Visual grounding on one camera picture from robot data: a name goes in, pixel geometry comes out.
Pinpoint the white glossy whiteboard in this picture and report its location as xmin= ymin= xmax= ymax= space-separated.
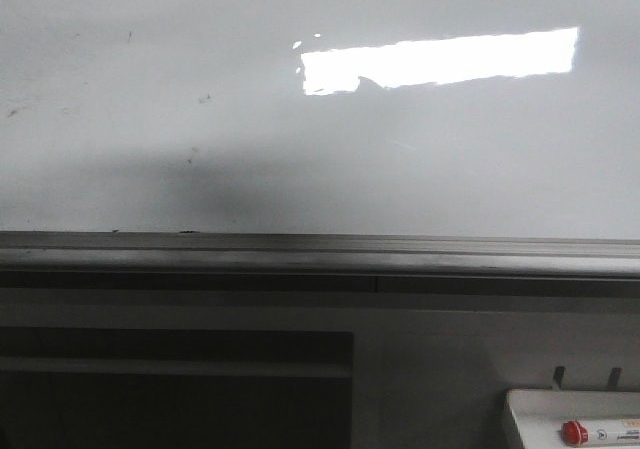
xmin=1 ymin=0 xmax=639 ymax=239

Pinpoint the left metal tray hook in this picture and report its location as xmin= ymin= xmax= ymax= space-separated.
xmin=552 ymin=366 xmax=566 ymax=390

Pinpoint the metal tray hook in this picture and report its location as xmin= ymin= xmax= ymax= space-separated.
xmin=606 ymin=367 xmax=622 ymax=391
xmin=552 ymin=366 xmax=566 ymax=390

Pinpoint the white plastic marker tray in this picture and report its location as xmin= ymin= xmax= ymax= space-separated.
xmin=503 ymin=389 xmax=639 ymax=448

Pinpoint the right metal tray hook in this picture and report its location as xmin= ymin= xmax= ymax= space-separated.
xmin=606 ymin=367 xmax=622 ymax=391

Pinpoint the red capped white marker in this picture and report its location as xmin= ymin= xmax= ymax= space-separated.
xmin=560 ymin=419 xmax=639 ymax=447

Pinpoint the grey aluminium whiteboard tray rail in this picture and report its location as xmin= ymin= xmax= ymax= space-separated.
xmin=1 ymin=231 xmax=639 ymax=279

